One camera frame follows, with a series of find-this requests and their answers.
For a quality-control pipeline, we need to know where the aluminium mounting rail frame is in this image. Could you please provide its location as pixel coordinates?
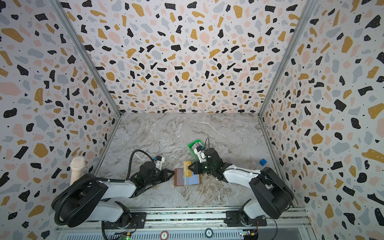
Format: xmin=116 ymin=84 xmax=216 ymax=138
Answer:
xmin=52 ymin=207 xmax=316 ymax=240

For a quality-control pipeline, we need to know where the left black corrugated cable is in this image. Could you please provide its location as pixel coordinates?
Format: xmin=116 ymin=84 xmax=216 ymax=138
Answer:
xmin=50 ymin=149 xmax=157 ymax=226

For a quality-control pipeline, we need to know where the small blue cube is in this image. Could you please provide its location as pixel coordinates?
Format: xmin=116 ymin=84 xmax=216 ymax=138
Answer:
xmin=260 ymin=159 xmax=267 ymax=166

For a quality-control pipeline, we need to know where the green plastic card tray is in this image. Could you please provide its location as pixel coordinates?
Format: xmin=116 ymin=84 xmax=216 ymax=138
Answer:
xmin=188 ymin=140 xmax=205 ymax=153

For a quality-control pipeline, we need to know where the brown leather card holder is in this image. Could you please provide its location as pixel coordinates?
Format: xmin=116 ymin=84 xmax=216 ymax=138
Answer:
xmin=174 ymin=169 xmax=201 ymax=187

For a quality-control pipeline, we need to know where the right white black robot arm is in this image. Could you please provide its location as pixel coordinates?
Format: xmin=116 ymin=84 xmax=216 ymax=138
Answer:
xmin=188 ymin=146 xmax=294 ymax=227

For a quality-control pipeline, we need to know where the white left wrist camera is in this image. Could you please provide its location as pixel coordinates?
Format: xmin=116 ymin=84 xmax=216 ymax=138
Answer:
xmin=153 ymin=156 xmax=165 ymax=170

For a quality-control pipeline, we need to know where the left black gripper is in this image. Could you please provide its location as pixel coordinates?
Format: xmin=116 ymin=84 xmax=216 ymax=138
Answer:
xmin=146 ymin=168 xmax=177 ymax=187

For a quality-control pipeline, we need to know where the beige foam microphone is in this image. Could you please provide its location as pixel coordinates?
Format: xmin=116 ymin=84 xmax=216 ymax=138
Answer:
xmin=70 ymin=157 xmax=86 ymax=185

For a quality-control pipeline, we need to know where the gold VIP credit card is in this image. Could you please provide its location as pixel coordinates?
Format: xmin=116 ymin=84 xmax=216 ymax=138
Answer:
xmin=183 ymin=161 xmax=192 ymax=178

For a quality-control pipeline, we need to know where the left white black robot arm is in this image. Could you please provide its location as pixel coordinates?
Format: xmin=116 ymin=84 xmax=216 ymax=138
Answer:
xmin=51 ymin=161 xmax=175 ymax=229

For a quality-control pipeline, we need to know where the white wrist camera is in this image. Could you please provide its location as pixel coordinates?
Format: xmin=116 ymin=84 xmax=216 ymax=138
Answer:
xmin=153 ymin=156 xmax=165 ymax=170
xmin=194 ymin=146 xmax=206 ymax=163

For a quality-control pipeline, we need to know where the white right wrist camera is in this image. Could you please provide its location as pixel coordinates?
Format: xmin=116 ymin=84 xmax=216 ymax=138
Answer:
xmin=194 ymin=146 xmax=206 ymax=163

